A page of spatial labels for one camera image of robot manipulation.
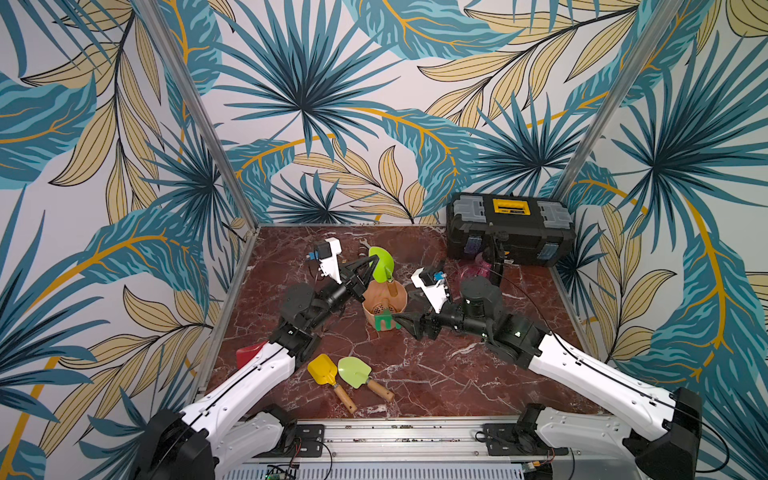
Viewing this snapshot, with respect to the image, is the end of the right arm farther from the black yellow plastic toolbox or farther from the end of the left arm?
the black yellow plastic toolbox

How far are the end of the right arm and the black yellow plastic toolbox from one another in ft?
1.51

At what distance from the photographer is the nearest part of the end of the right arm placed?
0.59 metres

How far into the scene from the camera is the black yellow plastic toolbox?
0.99 m
